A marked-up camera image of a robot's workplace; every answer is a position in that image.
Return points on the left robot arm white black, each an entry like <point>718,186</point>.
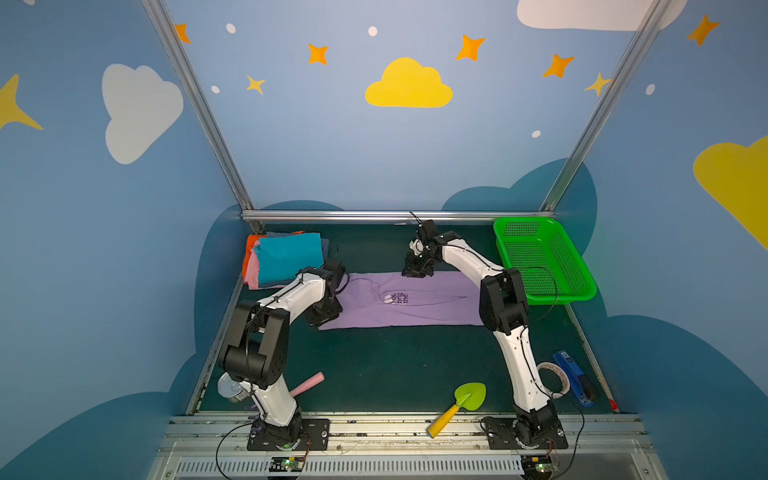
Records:
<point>254,352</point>

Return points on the aluminium front rail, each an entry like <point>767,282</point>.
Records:
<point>397,446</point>

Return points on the right circuit board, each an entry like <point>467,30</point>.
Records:
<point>536,468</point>

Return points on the aluminium frame back bar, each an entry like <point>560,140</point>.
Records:
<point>382,217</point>

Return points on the pink folded t shirt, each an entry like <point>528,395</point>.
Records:
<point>252,273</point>

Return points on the white tape roll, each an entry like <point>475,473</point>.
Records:
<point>562,376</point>

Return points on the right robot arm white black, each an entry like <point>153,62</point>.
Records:
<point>504,310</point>

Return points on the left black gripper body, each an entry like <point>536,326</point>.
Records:
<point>324,312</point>

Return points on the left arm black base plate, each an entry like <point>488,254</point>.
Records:
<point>312,433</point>

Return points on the blue stapler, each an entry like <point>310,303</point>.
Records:
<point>582,387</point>

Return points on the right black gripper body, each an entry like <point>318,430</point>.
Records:
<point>414,266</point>

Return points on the teal folded t shirt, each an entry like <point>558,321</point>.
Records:
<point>289,271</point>

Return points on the aluminium frame post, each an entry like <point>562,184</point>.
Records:
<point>638,47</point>
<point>173,46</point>

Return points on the green yellow toy shovel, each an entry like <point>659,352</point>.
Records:
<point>469,396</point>

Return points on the purple t shirt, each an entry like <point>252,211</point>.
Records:
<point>379,300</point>

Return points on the aluminium frame left post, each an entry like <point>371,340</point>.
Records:
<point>173,46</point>

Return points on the circuit board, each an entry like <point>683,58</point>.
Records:
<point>286,465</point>
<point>536,468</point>

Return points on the green plastic perforated basket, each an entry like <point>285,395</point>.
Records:
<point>552,269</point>

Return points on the orange folded t shirt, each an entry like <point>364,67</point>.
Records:
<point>251,242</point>

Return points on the grey blue folded t shirt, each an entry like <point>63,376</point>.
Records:
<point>325,243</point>

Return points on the left circuit board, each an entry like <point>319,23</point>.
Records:
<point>286,465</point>

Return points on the aluminium frame right post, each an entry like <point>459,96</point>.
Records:
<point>638,47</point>

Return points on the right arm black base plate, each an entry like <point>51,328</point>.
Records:
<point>511,433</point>

